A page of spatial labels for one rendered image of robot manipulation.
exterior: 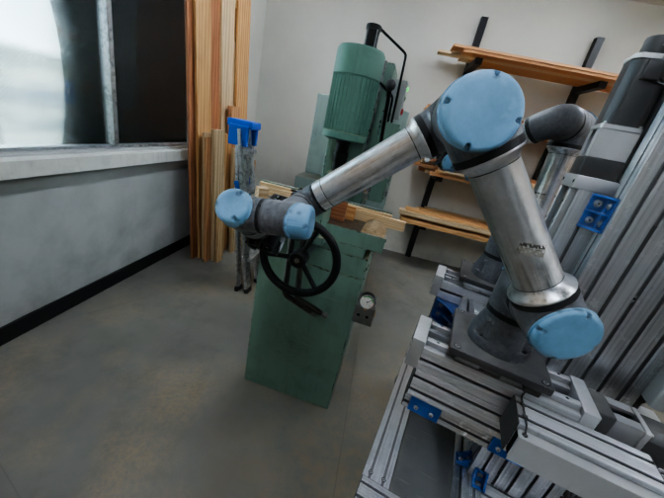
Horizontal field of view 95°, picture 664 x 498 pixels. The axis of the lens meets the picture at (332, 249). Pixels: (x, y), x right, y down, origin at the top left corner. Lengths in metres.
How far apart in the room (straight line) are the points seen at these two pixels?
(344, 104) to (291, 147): 2.54
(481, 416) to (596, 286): 0.44
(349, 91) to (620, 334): 1.06
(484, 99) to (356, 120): 0.71
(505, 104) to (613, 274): 0.60
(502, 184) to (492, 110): 0.12
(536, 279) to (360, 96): 0.84
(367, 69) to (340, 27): 2.52
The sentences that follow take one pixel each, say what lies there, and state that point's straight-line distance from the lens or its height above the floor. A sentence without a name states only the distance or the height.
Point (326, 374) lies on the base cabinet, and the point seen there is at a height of 0.20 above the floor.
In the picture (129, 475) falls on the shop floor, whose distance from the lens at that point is 1.49.
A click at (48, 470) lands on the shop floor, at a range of 1.58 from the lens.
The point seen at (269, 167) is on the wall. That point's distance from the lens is 3.80.
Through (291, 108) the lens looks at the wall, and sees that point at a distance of 3.70.
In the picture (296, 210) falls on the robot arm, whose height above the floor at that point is 1.07.
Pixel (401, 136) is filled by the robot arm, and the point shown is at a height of 1.25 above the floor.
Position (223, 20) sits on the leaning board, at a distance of 2.94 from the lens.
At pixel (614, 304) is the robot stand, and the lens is 1.05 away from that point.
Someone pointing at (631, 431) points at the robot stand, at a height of 0.76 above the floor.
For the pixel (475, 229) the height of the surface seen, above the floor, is 0.60.
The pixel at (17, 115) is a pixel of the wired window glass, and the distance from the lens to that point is 1.99.
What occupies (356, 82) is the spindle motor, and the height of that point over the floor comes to 1.39.
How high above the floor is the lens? 1.24
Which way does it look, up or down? 22 degrees down
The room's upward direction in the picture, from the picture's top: 12 degrees clockwise
